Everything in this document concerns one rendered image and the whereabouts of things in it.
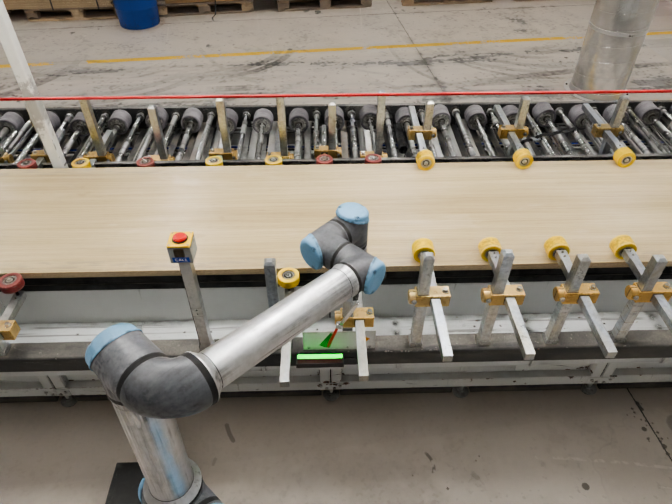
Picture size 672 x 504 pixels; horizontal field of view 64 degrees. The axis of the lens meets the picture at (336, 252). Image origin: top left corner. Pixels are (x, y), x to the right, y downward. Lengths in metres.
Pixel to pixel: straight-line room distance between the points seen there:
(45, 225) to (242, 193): 0.80
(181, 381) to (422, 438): 1.73
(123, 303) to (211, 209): 0.51
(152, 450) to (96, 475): 1.39
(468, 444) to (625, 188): 1.33
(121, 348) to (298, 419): 1.63
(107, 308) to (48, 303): 0.22
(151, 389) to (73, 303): 1.30
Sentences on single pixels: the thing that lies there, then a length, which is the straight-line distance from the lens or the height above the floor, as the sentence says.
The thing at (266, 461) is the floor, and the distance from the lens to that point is 2.56.
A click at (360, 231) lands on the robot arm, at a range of 1.45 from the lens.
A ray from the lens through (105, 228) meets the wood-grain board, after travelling 2.34.
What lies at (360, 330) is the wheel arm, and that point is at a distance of 1.83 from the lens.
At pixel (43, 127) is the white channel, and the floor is 1.08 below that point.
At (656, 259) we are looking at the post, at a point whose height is 1.10.
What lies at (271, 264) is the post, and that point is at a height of 1.12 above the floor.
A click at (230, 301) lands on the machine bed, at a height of 0.72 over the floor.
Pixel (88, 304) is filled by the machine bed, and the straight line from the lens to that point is 2.30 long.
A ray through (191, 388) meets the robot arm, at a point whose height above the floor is 1.43.
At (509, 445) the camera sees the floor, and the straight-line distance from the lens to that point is 2.69.
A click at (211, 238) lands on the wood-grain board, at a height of 0.90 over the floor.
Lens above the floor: 2.27
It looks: 42 degrees down
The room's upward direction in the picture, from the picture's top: straight up
